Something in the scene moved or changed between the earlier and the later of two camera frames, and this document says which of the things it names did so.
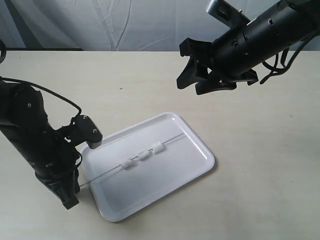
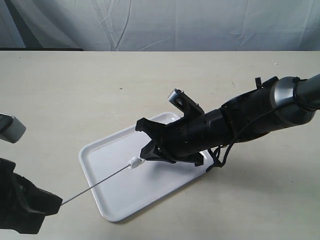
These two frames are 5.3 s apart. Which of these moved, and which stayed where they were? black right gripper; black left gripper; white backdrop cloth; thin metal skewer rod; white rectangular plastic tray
Moved: black right gripper; thin metal skewer rod; black left gripper
Stayed: white backdrop cloth; white rectangular plastic tray
